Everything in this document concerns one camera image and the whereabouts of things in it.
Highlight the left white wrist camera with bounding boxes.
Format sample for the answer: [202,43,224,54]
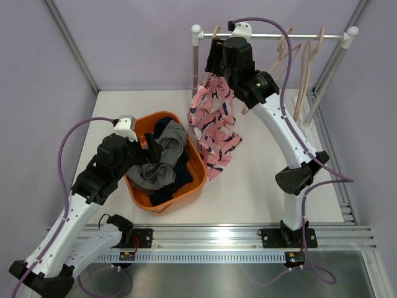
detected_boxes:
[113,115,138,142]

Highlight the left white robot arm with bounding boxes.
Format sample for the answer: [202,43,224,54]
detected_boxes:
[9,133,162,297]

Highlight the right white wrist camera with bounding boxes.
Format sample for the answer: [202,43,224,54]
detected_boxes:
[228,20,252,42]

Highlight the beige hanger of grey shorts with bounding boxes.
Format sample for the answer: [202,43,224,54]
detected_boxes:
[241,27,301,115]

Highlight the white slotted cable duct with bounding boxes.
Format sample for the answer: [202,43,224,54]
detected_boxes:
[94,251,286,264]

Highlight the pink shark print shorts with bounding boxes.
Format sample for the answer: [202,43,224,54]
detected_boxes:
[187,75,243,180]

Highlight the orange plastic laundry basket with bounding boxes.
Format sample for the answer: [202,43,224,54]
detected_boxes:
[125,111,207,215]

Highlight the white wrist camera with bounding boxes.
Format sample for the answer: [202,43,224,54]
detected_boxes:
[228,20,252,42]
[113,115,138,142]

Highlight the beige hanger under pink shorts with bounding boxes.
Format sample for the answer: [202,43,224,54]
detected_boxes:
[202,25,221,88]

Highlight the navy blue mesh shorts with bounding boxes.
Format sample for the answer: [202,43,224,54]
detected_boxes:
[149,131,193,206]

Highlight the grey fabric shorts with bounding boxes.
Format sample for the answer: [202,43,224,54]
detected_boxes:
[127,117,188,191]

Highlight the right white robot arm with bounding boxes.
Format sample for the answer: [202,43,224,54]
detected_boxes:
[205,37,329,248]

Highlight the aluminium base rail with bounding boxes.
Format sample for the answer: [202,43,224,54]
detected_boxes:
[46,225,376,249]

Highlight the metal clothes rack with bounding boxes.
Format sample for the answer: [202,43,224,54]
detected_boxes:
[191,24,359,129]

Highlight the beige hanger of navy shorts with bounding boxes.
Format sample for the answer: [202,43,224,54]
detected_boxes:
[293,27,325,122]

